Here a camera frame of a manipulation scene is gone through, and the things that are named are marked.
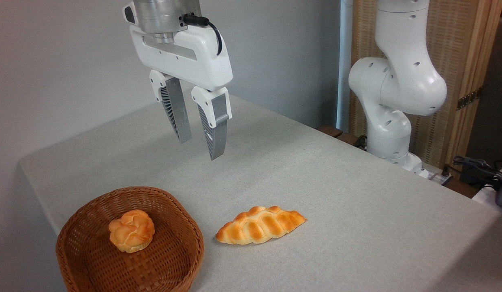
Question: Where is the black cable bundle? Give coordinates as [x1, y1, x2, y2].
[453, 155, 502, 192]

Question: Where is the brown wicker basket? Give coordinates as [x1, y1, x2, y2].
[56, 186, 205, 292]

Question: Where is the grey tablecloth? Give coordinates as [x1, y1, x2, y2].
[18, 94, 502, 292]

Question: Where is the long braided bread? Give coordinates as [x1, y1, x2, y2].
[215, 206, 307, 245]

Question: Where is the white power strip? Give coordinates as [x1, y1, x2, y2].
[427, 170, 453, 186]

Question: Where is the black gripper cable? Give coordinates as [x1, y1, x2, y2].
[181, 13, 223, 56]

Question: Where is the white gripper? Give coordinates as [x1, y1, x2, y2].
[129, 24, 233, 161]

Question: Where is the round knotted bread roll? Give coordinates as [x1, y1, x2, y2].
[109, 209, 156, 253]

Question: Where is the white vertical pipe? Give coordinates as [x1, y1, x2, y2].
[336, 0, 354, 133]

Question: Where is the brass screen hinge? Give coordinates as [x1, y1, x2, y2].
[457, 86, 484, 111]

